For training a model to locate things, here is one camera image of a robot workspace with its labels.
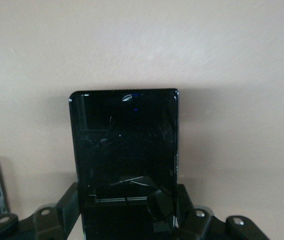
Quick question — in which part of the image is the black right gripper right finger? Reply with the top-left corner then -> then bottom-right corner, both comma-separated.
174,183 -> 270,240

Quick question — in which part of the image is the black smartphone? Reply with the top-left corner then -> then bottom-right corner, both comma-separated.
68,88 -> 180,240

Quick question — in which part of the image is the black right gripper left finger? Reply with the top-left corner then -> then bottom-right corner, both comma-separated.
0,182 -> 83,240

